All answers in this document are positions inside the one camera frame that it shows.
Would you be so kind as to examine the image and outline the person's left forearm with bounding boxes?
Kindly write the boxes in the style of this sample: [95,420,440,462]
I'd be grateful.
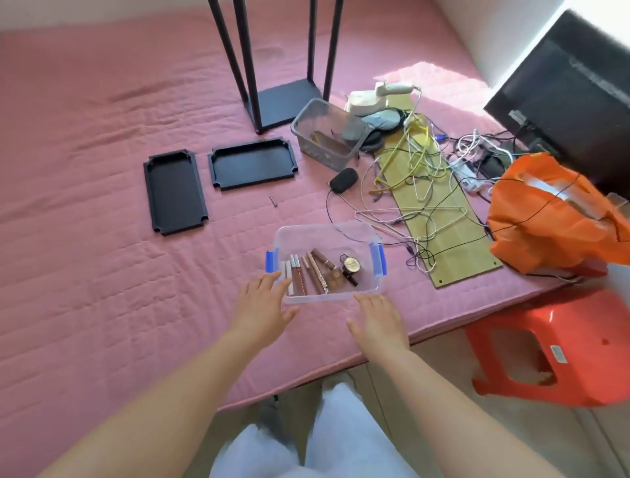
[37,334,264,478]

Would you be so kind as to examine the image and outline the black power adapter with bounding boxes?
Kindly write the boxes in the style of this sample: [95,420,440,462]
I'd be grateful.
[477,152,508,179]

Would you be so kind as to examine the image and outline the white power strip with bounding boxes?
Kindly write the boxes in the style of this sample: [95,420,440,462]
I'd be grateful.
[450,160,486,194]

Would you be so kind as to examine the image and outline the clear plastic basket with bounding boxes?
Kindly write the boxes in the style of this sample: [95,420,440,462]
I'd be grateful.
[290,97,373,172]

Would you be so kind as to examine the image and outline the white handheld device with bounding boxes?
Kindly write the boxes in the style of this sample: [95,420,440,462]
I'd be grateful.
[344,81,423,117]

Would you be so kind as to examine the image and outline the black metal shelf frame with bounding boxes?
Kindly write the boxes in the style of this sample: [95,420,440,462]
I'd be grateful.
[206,0,345,135]

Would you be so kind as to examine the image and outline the red plastic stool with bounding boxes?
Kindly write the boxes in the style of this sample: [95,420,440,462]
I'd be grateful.
[465,288,630,408]

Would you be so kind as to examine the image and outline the person's right forearm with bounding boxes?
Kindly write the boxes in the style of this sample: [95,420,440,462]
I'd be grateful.
[376,344,567,478]

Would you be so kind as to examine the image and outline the ornate rose gold lip tube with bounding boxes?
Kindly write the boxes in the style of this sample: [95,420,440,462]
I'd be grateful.
[301,251,329,295]

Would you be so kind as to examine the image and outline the bamboo mat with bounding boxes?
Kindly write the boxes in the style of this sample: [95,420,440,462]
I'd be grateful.
[376,116,504,290]

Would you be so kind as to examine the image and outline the person's left hand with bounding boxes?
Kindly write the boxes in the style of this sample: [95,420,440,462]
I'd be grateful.
[230,271,301,349]

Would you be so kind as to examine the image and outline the light grey trousers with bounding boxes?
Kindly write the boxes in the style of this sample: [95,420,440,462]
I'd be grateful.
[209,381,419,478]

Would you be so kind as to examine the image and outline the grey eye mask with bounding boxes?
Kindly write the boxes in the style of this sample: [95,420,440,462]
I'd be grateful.
[362,108,407,133]

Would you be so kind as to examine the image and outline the black shelf tray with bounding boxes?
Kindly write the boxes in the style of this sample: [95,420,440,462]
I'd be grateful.
[143,149,209,236]
[207,137,300,192]

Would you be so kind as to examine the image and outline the red Colorkey lip gloss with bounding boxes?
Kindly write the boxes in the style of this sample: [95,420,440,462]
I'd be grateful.
[290,254,308,296]

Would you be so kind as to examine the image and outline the black monitor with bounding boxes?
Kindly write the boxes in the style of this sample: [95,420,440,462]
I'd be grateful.
[482,9,630,200]

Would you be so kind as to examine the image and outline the orange plastic bag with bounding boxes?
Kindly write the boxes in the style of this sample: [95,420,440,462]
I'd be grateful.
[487,151,630,276]

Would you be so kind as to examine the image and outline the clear box blue latches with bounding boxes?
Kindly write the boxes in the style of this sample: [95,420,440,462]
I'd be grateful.
[265,220,387,305]

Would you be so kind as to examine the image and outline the person's right hand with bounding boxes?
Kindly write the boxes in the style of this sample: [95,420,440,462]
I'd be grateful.
[345,293,411,361]

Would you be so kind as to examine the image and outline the black computer mouse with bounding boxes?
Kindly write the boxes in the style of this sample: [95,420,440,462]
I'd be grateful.
[328,167,359,194]

